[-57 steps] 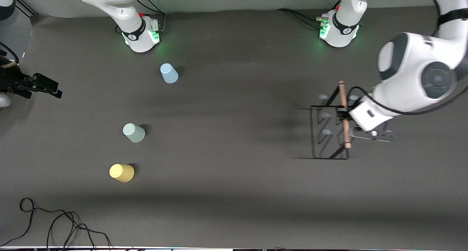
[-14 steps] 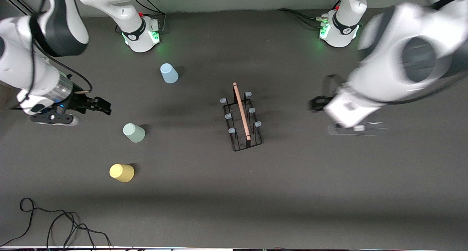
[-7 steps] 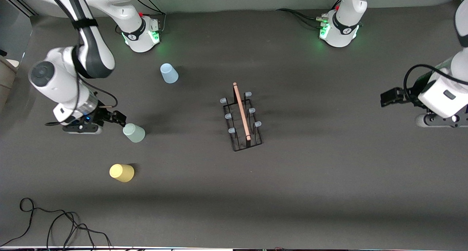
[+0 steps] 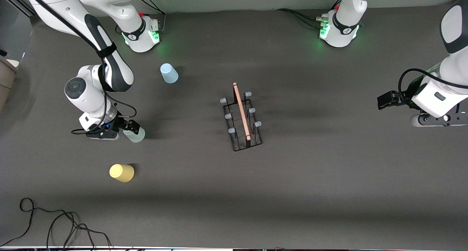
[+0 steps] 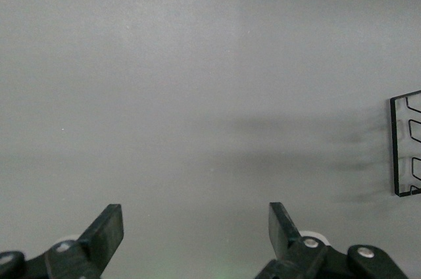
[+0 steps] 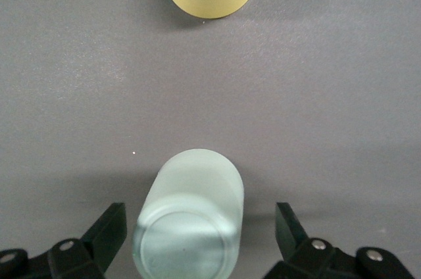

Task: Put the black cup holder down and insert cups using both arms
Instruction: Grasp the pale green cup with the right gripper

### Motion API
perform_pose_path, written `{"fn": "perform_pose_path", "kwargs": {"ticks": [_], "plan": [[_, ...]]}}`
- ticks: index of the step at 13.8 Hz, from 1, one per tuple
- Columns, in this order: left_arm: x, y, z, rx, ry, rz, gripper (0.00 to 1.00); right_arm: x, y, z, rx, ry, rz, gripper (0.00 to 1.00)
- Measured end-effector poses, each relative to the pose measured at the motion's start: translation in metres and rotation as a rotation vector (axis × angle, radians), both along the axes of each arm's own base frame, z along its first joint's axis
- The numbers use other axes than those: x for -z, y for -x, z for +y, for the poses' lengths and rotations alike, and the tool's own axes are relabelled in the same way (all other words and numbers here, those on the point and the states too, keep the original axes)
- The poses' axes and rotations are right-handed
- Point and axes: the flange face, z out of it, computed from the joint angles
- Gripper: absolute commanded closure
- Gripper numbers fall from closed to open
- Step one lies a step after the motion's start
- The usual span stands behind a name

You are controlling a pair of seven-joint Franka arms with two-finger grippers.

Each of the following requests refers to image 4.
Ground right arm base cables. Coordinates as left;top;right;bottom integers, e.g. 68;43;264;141
116;0;167;35

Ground black frame bar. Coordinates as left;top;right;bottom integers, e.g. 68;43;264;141
0;0;37;17

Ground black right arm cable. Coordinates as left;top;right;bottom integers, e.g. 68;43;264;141
22;0;137;135

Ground dark grey table mat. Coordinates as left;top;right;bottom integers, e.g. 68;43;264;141
0;0;468;248

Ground beige object beside table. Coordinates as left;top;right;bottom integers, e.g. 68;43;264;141
0;57;19;112

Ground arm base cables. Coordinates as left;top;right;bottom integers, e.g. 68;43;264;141
116;0;167;35
276;0;329;28

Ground light blue plastic cup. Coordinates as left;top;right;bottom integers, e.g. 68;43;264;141
160;63;179;84

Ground yellow plastic cup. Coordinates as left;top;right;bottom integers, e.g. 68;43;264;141
109;164;135;183

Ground loose black cable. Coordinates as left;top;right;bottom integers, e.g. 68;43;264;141
0;198;112;250

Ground black wire cup holder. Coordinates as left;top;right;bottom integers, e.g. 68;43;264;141
220;82;264;152

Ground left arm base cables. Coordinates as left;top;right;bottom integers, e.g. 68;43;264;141
276;0;329;28

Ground pale green plastic cup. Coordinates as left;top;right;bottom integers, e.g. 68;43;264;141
123;127;146;143

